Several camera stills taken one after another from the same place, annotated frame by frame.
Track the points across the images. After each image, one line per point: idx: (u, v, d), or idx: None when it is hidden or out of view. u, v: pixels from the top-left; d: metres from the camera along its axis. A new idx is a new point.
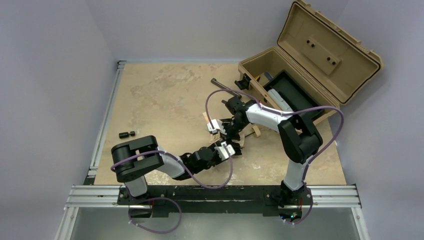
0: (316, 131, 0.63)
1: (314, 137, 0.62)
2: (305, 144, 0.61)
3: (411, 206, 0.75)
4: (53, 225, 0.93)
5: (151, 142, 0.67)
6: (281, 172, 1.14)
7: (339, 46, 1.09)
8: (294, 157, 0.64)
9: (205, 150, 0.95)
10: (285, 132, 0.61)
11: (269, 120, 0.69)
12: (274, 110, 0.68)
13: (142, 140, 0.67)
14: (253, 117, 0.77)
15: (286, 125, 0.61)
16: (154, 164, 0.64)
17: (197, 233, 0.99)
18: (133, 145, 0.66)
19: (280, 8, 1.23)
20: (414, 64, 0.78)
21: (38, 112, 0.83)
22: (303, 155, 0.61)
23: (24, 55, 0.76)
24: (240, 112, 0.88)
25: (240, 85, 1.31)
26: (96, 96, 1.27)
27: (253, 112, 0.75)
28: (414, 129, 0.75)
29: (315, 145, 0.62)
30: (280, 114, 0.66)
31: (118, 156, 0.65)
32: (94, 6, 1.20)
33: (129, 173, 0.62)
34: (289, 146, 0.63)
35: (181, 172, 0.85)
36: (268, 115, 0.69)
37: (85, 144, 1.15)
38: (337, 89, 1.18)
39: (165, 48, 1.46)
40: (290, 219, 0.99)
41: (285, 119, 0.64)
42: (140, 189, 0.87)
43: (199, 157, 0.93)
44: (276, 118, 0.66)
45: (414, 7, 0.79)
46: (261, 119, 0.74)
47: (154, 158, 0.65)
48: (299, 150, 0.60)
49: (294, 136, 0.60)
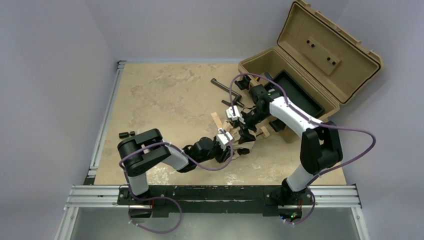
0: (339, 147, 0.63)
1: (334, 153, 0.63)
2: (324, 158, 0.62)
3: (412, 205, 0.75)
4: (53, 225, 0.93)
5: (155, 135, 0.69)
6: (281, 171, 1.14)
7: (339, 45, 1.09)
8: (308, 165, 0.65)
9: (205, 140, 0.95)
10: (311, 145, 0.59)
11: (292, 120, 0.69)
12: (304, 113, 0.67)
13: (146, 134, 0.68)
14: (276, 110, 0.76)
15: (314, 137, 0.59)
16: (162, 155, 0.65)
17: (197, 233, 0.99)
18: (138, 139, 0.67)
19: (280, 8, 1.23)
20: (413, 64, 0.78)
21: (38, 112, 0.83)
22: (319, 168, 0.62)
23: (24, 56, 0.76)
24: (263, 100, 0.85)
25: (240, 85, 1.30)
26: (96, 96, 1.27)
27: (278, 107, 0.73)
28: (414, 129, 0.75)
29: (333, 160, 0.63)
30: (307, 119, 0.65)
31: (125, 151, 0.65)
32: (95, 7, 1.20)
33: (139, 166, 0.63)
34: (308, 156, 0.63)
35: (185, 164, 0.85)
36: (294, 116, 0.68)
37: (84, 145, 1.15)
38: (337, 89, 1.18)
39: (165, 48, 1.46)
40: (290, 219, 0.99)
41: (312, 127, 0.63)
42: (142, 187, 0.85)
43: (200, 147, 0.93)
44: (302, 123, 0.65)
45: (414, 7, 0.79)
46: (283, 116, 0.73)
47: (161, 149, 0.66)
48: (317, 163, 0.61)
49: (318, 150, 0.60)
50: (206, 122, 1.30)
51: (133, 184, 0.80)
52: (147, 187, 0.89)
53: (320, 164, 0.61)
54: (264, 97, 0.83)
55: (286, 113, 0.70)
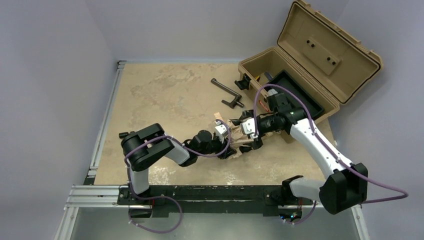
0: (365, 191, 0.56)
1: (357, 197, 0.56)
2: (347, 202, 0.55)
3: (411, 205, 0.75)
4: (53, 225, 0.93)
5: (157, 129, 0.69)
6: (281, 171, 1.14)
7: (339, 46, 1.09)
8: (326, 202, 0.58)
9: (204, 133, 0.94)
10: (337, 188, 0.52)
11: (317, 153, 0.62)
12: (332, 150, 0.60)
13: (149, 128, 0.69)
14: (298, 134, 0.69)
15: (342, 182, 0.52)
16: (166, 148, 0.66)
17: (197, 233, 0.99)
18: (141, 135, 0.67)
19: (281, 8, 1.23)
20: (413, 64, 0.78)
21: (38, 112, 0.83)
22: (338, 210, 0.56)
23: (24, 56, 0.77)
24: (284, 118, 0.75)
25: (240, 85, 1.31)
26: (96, 96, 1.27)
27: (303, 133, 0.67)
28: (414, 129, 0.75)
29: (354, 203, 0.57)
30: (336, 158, 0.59)
31: (130, 147, 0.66)
32: (95, 7, 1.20)
33: (144, 160, 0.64)
34: (329, 196, 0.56)
35: (186, 157, 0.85)
36: (320, 150, 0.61)
37: (84, 145, 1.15)
38: (337, 89, 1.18)
39: (165, 48, 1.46)
40: (290, 219, 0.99)
41: (340, 169, 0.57)
42: (142, 185, 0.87)
43: (199, 140, 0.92)
44: (328, 160, 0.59)
45: (413, 7, 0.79)
46: (306, 144, 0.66)
47: (165, 142, 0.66)
48: (337, 207, 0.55)
49: (343, 194, 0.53)
50: (206, 122, 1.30)
51: (133, 182, 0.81)
52: (147, 184, 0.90)
53: (341, 207, 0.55)
54: (285, 116, 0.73)
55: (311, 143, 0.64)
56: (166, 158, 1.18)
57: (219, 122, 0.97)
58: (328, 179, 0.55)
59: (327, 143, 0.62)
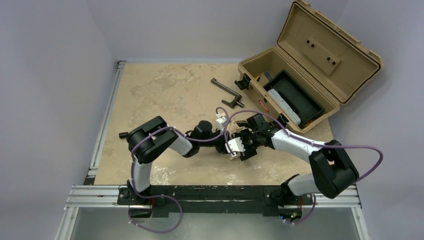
0: (351, 164, 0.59)
1: (349, 172, 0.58)
2: (340, 179, 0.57)
3: (411, 205, 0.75)
4: (53, 225, 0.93)
5: (160, 122, 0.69)
6: (282, 171, 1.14)
7: (339, 45, 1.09)
8: (326, 191, 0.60)
9: (205, 123, 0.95)
10: (319, 165, 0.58)
11: (297, 148, 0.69)
12: (305, 138, 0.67)
13: (152, 121, 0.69)
14: (279, 143, 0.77)
15: (318, 157, 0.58)
16: (171, 138, 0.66)
17: (197, 233, 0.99)
18: (146, 128, 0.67)
19: (281, 7, 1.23)
20: (413, 64, 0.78)
21: (38, 112, 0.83)
22: (337, 191, 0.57)
23: (24, 56, 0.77)
24: (265, 137, 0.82)
25: (240, 85, 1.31)
26: (96, 96, 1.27)
27: (280, 139, 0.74)
28: (414, 128, 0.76)
29: (350, 180, 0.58)
30: (310, 143, 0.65)
31: (135, 141, 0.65)
32: (95, 7, 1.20)
33: (152, 151, 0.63)
34: (321, 179, 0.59)
35: (189, 147, 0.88)
36: (297, 143, 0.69)
37: (84, 145, 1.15)
38: (337, 89, 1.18)
39: (165, 48, 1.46)
40: (290, 219, 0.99)
41: (316, 150, 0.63)
42: (146, 181, 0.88)
43: (201, 130, 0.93)
44: (306, 148, 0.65)
45: (413, 7, 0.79)
46: (288, 146, 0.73)
47: (169, 132, 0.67)
48: (332, 185, 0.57)
49: (327, 169, 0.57)
50: None
51: (136, 179, 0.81)
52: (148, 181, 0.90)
53: (337, 185, 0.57)
54: (265, 135, 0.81)
55: (290, 143, 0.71)
56: (166, 158, 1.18)
57: (219, 115, 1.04)
58: (311, 163, 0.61)
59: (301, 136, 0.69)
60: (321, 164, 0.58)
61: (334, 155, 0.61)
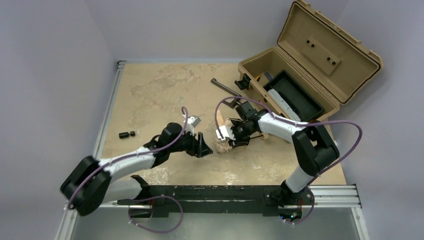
0: (332, 143, 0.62)
1: (330, 150, 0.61)
2: (321, 157, 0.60)
3: (411, 205, 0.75)
4: (52, 225, 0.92)
5: (89, 163, 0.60)
6: (281, 171, 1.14)
7: (339, 46, 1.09)
8: (308, 169, 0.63)
9: (171, 124, 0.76)
10: (301, 144, 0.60)
11: (282, 129, 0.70)
12: (289, 120, 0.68)
13: (80, 166, 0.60)
14: (265, 126, 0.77)
15: (301, 136, 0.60)
16: (103, 182, 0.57)
17: (197, 233, 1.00)
18: (75, 176, 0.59)
19: (281, 7, 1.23)
20: (413, 64, 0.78)
21: (38, 112, 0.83)
22: (318, 168, 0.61)
23: (25, 57, 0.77)
24: (252, 120, 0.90)
25: (240, 85, 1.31)
26: (95, 96, 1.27)
27: (266, 122, 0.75)
28: (414, 128, 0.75)
29: (330, 158, 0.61)
30: (294, 124, 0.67)
31: (69, 193, 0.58)
32: (95, 7, 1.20)
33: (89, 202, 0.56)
34: (304, 158, 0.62)
35: (152, 159, 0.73)
36: (282, 125, 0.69)
37: (84, 145, 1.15)
38: (337, 89, 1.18)
39: (165, 48, 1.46)
40: (290, 219, 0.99)
41: (299, 130, 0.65)
42: (133, 189, 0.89)
43: (170, 132, 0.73)
44: (290, 129, 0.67)
45: (414, 7, 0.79)
46: (274, 128, 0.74)
47: (100, 174, 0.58)
48: (313, 162, 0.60)
49: (310, 148, 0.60)
50: (206, 122, 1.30)
51: (121, 196, 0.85)
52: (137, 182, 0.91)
53: (319, 163, 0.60)
54: (252, 118, 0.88)
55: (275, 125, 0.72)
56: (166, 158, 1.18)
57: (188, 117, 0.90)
58: (294, 142, 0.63)
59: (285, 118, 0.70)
60: (304, 143, 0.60)
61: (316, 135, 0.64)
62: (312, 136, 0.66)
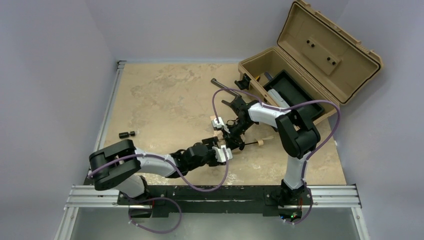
0: (313, 126, 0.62)
1: (311, 132, 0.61)
2: (302, 139, 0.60)
3: (410, 205, 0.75)
4: (52, 226, 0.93)
5: (127, 146, 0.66)
6: (281, 171, 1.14)
7: (339, 45, 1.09)
8: (291, 151, 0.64)
9: (199, 145, 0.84)
10: (283, 126, 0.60)
11: (268, 116, 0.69)
12: (273, 107, 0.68)
13: (117, 145, 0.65)
14: (254, 114, 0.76)
15: (283, 119, 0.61)
16: (130, 170, 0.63)
17: (197, 233, 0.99)
18: (109, 152, 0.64)
19: (281, 7, 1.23)
20: (413, 64, 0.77)
21: (38, 112, 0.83)
22: (299, 150, 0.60)
23: (24, 56, 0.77)
24: (243, 111, 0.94)
25: (240, 85, 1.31)
26: (95, 96, 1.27)
27: (255, 110, 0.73)
28: (414, 128, 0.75)
29: (312, 140, 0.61)
30: (279, 110, 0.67)
31: (96, 164, 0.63)
32: (95, 6, 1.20)
33: (109, 180, 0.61)
34: (287, 140, 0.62)
35: (171, 171, 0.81)
36: (267, 112, 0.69)
37: (84, 145, 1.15)
38: (337, 89, 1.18)
39: (165, 47, 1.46)
40: (290, 219, 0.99)
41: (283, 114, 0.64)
42: (138, 188, 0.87)
43: (193, 153, 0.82)
44: (275, 114, 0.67)
45: (414, 7, 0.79)
46: (261, 116, 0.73)
47: (130, 163, 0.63)
48: (295, 144, 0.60)
49: (291, 130, 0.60)
50: (206, 122, 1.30)
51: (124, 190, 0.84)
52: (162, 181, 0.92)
53: (300, 145, 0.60)
54: (244, 108, 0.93)
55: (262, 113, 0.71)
56: None
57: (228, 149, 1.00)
58: (277, 126, 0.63)
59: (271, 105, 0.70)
60: (286, 125, 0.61)
61: (299, 118, 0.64)
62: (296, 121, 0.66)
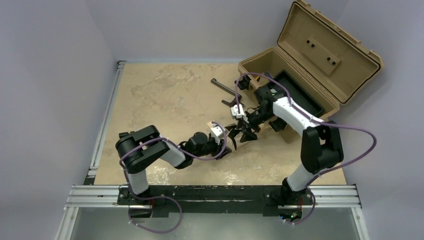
0: (340, 146, 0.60)
1: (335, 153, 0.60)
2: (325, 158, 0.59)
3: (411, 205, 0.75)
4: (52, 226, 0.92)
5: (153, 131, 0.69)
6: (281, 171, 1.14)
7: (339, 45, 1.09)
8: (308, 164, 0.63)
9: (199, 135, 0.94)
10: (311, 142, 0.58)
11: (295, 119, 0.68)
12: (305, 112, 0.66)
13: (143, 131, 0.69)
14: (279, 110, 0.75)
15: (313, 135, 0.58)
16: (161, 150, 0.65)
17: (197, 233, 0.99)
18: (136, 137, 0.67)
19: (281, 7, 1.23)
20: (414, 64, 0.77)
21: (38, 112, 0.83)
22: (318, 167, 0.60)
23: (24, 56, 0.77)
24: (266, 100, 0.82)
25: (240, 85, 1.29)
26: (96, 96, 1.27)
27: (281, 106, 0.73)
28: (414, 128, 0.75)
29: (334, 160, 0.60)
30: (308, 118, 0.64)
31: (124, 149, 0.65)
32: (95, 6, 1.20)
33: (140, 162, 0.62)
34: (308, 154, 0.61)
35: (181, 159, 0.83)
36: (296, 115, 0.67)
37: (84, 145, 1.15)
38: (337, 90, 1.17)
39: (165, 48, 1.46)
40: (290, 219, 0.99)
41: (312, 126, 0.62)
42: (142, 185, 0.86)
43: (195, 142, 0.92)
44: (303, 122, 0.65)
45: (414, 7, 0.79)
46: (286, 114, 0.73)
47: (160, 143, 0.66)
48: (316, 162, 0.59)
49: (316, 148, 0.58)
50: (206, 122, 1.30)
51: (133, 183, 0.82)
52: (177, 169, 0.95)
53: (320, 164, 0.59)
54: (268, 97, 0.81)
55: (289, 113, 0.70)
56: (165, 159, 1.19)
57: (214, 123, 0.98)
58: (303, 137, 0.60)
59: (302, 110, 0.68)
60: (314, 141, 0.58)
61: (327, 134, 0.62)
62: (323, 134, 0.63)
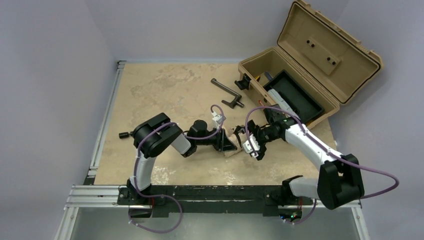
0: (360, 182, 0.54)
1: (355, 189, 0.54)
2: (344, 194, 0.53)
3: (411, 205, 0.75)
4: (52, 226, 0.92)
5: (165, 117, 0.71)
6: (282, 171, 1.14)
7: (339, 46, 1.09)
8: (324, 198, 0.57)
9: (198, 122, 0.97)
10: (329, 178, 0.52)
11: (309, 150, 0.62)
12: (321, 143, 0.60)
13: (156, 117, 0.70)
14: (292, 138, 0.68)
15: (331, 170, 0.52)
16: (175, 133, 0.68)
17: (197, 233, 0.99)
18: (151, 123, 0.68)
19: (281, 7, 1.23)
20: (414, 64, 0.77)
21: (38, 112, 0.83)
22: (336, 204, 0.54)
23: (24, 57, 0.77)
24: (278, 126, 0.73)
25: (240, 85, 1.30)
26: (95, 97, 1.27)
27: (295, 135, 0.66)
28: (414, 128, 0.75)
29: (353, 197, 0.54)
30: (325, 150, 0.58)
31: (141, 135, 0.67)
32: (95, 6, 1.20)
33: (158, 145, 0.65)
34: (325, 189, 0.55)
35: (188, 145, 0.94)
36: (311, 146, 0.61)
37: (84, 145, 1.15)
38: (337, 89, 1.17)
39: (165, 48, 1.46)
40: (290, 219, 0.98)
41: (330, 160, 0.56)
42: (147, 179, 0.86)
43: (196, 129, 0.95)
44: (319, 154, 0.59)
45: (414, 7, 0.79)
46: (299, 144, 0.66)
47: (174, 128, 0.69)
48: (334, 198, 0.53)
49: (335, 183, 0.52)
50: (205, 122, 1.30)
51: (138, 178, 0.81)
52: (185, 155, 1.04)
53: (338, 201, 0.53)
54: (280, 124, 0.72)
55: (304, 143, 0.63)
56: (165, 159, 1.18)
57: (214, 114, 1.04)
58: (320, 171, 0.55)
59: (317, 140, 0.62)
60: (332, 177, 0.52)
61: (346, 168, 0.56)
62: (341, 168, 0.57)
